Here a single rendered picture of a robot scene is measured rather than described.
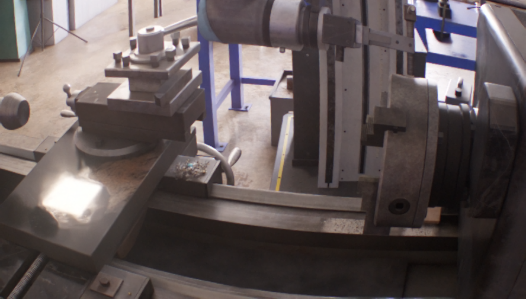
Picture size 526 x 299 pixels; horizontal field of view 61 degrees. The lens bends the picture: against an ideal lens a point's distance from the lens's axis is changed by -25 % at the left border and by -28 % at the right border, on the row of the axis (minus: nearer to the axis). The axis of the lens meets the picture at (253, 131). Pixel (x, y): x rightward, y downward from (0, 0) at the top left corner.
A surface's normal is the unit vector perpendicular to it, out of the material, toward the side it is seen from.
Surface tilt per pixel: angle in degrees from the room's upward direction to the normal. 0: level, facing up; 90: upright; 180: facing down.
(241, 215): 0
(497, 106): 42
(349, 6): 90
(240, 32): 104
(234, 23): 83
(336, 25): 71
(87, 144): 0
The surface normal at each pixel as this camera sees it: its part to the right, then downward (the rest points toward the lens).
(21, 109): 0.96, 0.10
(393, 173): -0.27, 0.22
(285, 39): -0.27, 0.73
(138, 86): -0.30, 0.46
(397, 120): -0.20, -0.36
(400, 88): -0.08, -0.78
